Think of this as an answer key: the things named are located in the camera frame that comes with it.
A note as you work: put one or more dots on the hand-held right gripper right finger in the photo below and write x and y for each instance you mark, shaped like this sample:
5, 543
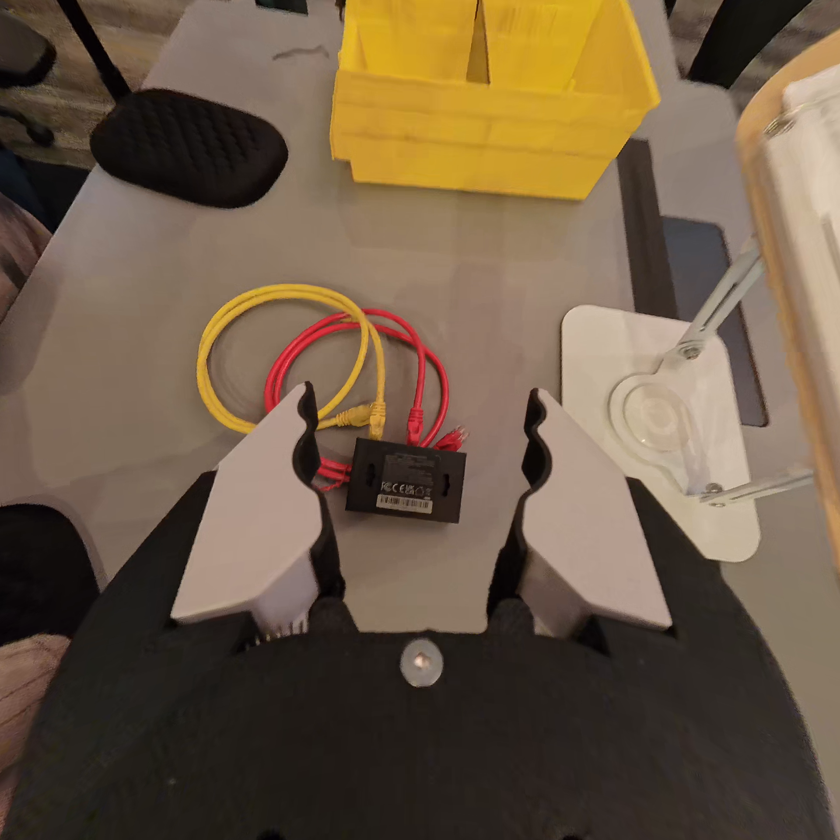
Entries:
584, 525

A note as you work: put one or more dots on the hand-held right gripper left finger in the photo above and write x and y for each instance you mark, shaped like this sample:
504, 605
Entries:
256, 512

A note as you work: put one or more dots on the black network switch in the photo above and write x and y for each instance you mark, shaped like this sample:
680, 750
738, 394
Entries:
407, 479

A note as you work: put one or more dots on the yellow plastic bin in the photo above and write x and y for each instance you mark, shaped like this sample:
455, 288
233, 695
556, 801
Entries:
472, 131

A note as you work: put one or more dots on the white stand base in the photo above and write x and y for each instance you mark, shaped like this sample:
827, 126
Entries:
590, 348

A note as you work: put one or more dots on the black seat cushion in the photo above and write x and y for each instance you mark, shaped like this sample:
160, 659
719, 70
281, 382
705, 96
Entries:
39, 571

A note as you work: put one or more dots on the wooden board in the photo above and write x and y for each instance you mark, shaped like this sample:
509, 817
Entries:
761, 197

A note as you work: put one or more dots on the grey twist tie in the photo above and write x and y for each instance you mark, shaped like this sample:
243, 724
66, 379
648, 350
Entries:
298, 52

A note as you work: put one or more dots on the black pole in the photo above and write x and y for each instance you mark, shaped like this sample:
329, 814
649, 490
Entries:
95, 49

